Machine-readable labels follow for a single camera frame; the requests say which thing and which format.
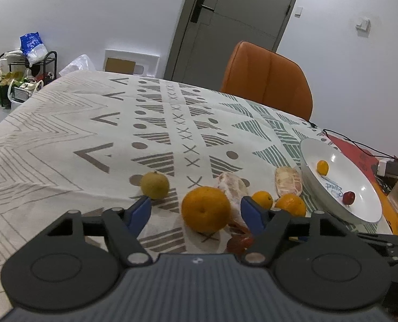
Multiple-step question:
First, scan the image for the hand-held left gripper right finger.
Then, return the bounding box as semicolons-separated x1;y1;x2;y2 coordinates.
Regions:
240;195;350;265

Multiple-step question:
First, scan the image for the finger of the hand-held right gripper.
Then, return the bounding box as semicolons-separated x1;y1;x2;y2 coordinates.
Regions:
351;231;398;248

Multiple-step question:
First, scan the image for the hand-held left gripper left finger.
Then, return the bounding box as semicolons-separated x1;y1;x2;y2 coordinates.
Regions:
46;195;153;268

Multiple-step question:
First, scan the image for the small orange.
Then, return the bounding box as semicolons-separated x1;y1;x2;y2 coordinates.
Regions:
252;191;274;210

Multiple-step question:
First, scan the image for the green round fruit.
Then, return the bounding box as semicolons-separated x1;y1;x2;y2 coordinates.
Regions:
139;171;170;200

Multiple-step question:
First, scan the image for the bread packet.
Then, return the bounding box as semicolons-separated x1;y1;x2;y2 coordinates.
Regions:
217;172;250;233

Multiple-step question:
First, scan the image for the medium orange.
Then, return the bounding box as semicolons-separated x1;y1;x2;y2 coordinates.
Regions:
275;193;307;217

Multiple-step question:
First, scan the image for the large orange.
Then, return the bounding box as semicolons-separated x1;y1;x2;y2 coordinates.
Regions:
181;186;232;233

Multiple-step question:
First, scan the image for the snack packet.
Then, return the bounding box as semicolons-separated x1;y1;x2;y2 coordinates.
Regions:
274;167;303;197

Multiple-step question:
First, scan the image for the white plate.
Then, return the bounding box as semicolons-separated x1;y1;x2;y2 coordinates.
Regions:
300;138;383;225

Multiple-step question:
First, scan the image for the patterned tablecloth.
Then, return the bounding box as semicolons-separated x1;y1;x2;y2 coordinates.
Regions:
0;70;392;277

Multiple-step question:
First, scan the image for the orange chair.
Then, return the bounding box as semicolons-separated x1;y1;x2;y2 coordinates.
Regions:
220;41;314;122

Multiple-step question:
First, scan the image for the brown cardboard sheet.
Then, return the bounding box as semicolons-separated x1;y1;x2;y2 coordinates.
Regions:
105;57;136;74

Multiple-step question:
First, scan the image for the white foam board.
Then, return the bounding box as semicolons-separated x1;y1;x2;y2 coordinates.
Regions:
103;48;160;79

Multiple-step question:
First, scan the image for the clear plastic bag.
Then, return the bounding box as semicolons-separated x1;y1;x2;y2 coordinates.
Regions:
58;54;98;77

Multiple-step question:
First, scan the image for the white basket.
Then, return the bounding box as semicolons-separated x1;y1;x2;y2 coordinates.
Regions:
7;80;46;103

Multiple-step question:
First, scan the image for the black shoe rack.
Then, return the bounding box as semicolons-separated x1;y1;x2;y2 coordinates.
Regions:
0;50;58;108

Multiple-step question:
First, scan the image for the grey door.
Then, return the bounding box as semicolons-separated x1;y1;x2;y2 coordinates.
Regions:
163;0;305;92

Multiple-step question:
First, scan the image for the blue and white bag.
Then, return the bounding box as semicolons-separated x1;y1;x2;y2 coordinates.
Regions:
20;32;49;64

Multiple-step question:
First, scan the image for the black cable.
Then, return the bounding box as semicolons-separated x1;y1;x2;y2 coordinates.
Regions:
307;121;398;177

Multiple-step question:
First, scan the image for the black door handle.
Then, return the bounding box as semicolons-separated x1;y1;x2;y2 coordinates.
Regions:
190;0;216;24

